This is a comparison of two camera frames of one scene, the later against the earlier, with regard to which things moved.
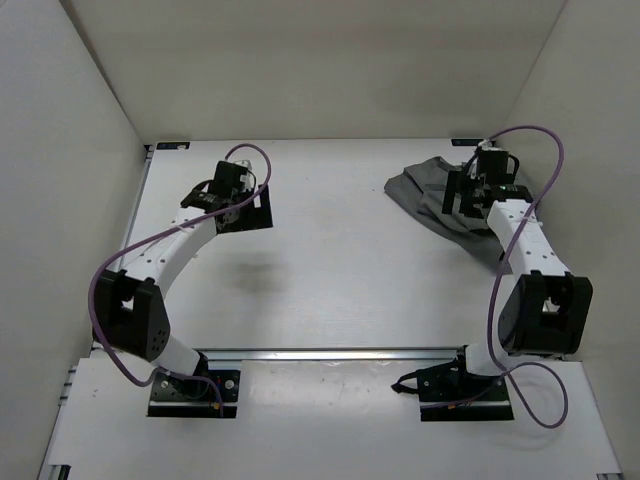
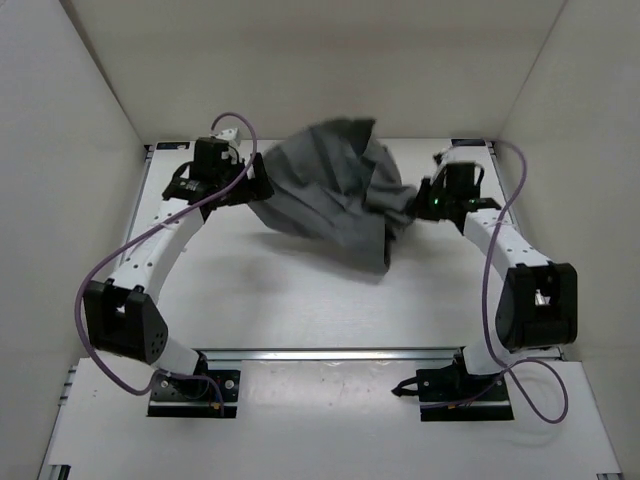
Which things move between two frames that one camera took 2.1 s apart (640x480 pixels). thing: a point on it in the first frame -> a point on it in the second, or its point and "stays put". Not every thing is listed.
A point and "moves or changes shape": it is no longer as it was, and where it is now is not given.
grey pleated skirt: (420, 188) moves or changes shape
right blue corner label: (466, 142) stays put
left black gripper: (260, 217) -> (256, 187)
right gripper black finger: (454, 184) -> (428, 200)
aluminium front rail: (337, 354) stays put
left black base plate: (172, 397) stays put
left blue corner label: (173, 145) stays put
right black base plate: (448, 392) stays put
